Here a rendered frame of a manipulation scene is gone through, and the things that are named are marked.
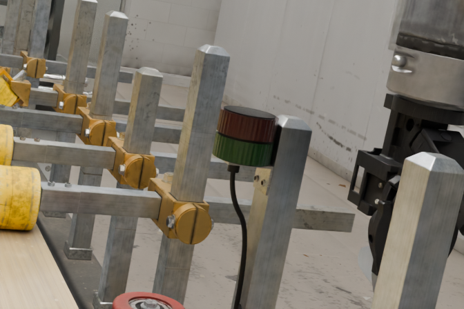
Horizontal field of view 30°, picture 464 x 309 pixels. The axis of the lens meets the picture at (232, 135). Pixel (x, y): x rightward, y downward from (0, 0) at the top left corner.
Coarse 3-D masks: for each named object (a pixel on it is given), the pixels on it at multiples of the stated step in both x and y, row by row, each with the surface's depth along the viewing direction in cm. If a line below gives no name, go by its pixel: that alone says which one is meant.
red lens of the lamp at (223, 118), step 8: (224, 112) 85; (224, 120) 85; (232, 120) 85; (240, 120) 84; (248, 120) 84; (256, 120) 84; (264, 120) 85; (272, 120) 85; (224, 128) 85; (232, 128) 85; (240, 128) 84; (248, 128) 84; (256, 128) 84; (264, 128) 85; (272, 128) 86; (232, 136) 85; (240, 136) 84; (248, 136) 84; (256, 136) 85; (264, 136) 85; (272, 136) 86
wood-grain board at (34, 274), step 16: (0, 240) 105; (16, 240) 106; (32, 240) 108; (0, 256) 100; (16, 256) 101; (32, 256) 102; (48, 256) 103; (0, 272) 95; (16, 272) 96; (32, 272) 97; (48, 272) 98; (0, 288) 91; (16, 288) 92; (32, 288) 92; (48, 288) 93; (64, 288) 94; (0, 304) 87; (16, 304) 88; (32, 304) 88; (48, 304) 89; (64, 304) 90
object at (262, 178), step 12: (228, 108) 86; (240, 108) 88; (252, 108) 90; (228, 168) 88; (264, 168) 89; (264, 180) 88; (264, 192) 88; (240, 216) 89; (240, 264) 90; (240, 276) 90; (240, 288) 91
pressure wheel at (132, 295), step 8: (120, 296) 93; (128, 296) 94; (136, 296) 94; (144, 296) 95; (152, 296) 95; (160, 296) 96; (120, 304) 91; (128, 304) 92; (136, 304) 93; (144, 304) 92; (152, 304) 92; (160, 304) 94; (168, 304) 94; (176, 304) 94
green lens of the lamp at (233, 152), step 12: (216, 132) 87; (216, 144) 86; (228, 144) 85; (240, 144) 85; (252, 144) 85; (264, 144) 86; (216, 156) 86; (228, 156) 85; (240, 156) 85; (252, 156) 85; (264, 156) 86
